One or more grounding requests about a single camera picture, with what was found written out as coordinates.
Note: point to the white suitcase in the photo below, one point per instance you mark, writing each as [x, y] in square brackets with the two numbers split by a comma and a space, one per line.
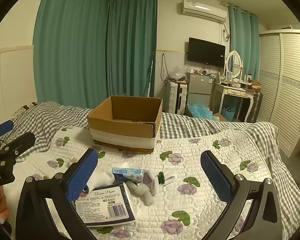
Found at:
[176, 97]

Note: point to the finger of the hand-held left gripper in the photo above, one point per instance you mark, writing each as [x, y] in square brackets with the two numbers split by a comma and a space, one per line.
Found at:
[20, 141]
[2, 127]

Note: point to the floor cardboard box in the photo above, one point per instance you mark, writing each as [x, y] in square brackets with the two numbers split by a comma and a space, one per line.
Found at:
[218, 117]

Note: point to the small blue white carton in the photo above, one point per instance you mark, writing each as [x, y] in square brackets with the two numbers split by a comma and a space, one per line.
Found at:
[127, 173]

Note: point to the white air conditioner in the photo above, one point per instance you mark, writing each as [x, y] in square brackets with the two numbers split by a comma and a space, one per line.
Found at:
[203, 11]

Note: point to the narrow green curtain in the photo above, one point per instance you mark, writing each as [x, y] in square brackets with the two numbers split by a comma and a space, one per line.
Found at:
[242, 42]

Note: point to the black wall television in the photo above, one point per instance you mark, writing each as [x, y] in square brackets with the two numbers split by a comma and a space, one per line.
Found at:
[206, 52]

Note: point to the white oval mirror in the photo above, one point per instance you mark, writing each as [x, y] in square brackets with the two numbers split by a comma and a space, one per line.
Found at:
[233, 62]

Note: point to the clear plastic bag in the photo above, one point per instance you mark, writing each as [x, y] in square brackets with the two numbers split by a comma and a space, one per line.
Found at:
[181, 71]

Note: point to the air conditioner pipe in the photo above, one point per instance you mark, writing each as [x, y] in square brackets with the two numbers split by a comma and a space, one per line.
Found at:
[225, 33]

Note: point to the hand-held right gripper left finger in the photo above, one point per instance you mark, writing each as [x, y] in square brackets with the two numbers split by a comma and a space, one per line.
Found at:
[82, 175]

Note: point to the white louvred wardrobe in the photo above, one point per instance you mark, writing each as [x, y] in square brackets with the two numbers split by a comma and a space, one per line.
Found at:
[282, 85]

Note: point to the grey gingham bed sheet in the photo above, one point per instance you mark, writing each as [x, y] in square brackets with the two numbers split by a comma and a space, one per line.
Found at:
[52, 115]

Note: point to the dark suitcase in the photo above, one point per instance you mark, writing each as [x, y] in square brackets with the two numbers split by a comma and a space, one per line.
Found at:
[256, 105]

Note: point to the tissue paper pack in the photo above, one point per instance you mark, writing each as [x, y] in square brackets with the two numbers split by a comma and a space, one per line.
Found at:
[105, 205]

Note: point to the blue plastic basket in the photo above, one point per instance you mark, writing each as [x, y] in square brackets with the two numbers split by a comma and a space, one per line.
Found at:
[227, 113]

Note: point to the white plush tube toy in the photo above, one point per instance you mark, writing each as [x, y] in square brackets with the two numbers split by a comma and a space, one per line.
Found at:
[142, 192]

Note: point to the person's left hand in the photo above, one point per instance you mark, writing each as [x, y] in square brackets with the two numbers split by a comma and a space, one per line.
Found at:
[0, 202]

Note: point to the white dressing table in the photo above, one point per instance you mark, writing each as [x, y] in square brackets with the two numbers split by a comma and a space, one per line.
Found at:
[236, 92]

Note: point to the wide green curtain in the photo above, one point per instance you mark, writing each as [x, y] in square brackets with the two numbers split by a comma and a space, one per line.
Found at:
[70, 42]

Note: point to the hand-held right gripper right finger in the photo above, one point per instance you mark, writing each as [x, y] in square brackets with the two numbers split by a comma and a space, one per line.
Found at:
[215, 175]

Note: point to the brown patterned cloth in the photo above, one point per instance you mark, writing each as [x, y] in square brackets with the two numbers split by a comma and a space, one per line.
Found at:
[25, 107]

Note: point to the white plush cloth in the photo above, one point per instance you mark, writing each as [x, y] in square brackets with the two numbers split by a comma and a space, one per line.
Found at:
[101, 177]

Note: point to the white green plush toy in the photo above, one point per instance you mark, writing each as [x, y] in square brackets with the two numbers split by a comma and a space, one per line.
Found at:
[161, 180]

